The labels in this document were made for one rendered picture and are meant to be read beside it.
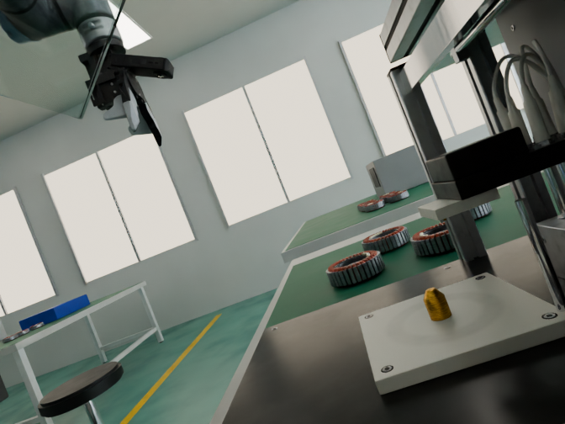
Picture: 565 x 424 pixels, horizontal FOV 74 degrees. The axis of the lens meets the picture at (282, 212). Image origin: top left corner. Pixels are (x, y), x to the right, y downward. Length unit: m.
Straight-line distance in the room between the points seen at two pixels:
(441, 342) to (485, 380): 0.05
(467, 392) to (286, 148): 4.67
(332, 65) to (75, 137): 3.60
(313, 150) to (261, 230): 1.23
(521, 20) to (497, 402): 0.46
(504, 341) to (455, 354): 0.04
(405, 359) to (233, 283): 4.84
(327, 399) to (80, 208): 5.66
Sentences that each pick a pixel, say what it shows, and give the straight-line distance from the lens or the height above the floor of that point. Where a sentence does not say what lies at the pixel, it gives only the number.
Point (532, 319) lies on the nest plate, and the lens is 0.35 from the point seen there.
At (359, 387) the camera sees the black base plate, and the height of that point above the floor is 0.77.
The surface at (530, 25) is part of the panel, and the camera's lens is 0.60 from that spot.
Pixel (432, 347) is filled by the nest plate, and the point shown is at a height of 0.78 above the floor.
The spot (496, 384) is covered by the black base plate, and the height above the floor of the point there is 0.77.
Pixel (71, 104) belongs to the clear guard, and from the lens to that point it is 0.20.
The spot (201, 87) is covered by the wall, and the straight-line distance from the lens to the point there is 5.29.
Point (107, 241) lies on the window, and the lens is 5.73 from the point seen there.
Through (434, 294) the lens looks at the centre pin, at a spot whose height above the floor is 0.81.
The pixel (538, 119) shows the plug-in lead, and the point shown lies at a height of 0.92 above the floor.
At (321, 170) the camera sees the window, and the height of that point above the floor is 1.22.
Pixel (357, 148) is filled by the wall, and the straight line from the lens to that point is 4.89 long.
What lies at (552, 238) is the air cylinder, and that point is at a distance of 0.43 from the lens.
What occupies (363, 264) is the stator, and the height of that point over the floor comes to 0.78.
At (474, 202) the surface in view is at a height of 0.88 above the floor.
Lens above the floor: 0.93
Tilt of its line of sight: level
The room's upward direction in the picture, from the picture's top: 22 degrees counter-clockwise
